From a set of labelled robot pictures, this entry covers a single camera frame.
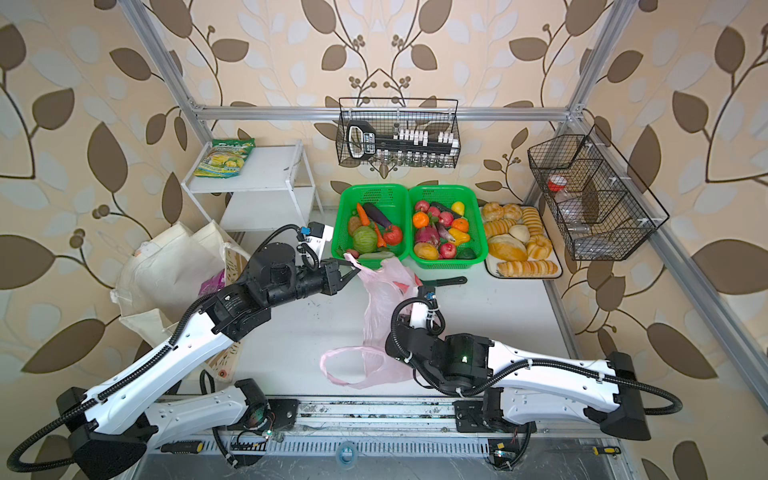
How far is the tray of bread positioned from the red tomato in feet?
1.03

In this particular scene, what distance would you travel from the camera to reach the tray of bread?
1.01m

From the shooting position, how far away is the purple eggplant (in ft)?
3.74

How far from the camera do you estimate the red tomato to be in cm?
105

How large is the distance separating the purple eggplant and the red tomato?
0.20ft

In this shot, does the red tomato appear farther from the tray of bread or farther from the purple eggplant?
the tray of bread
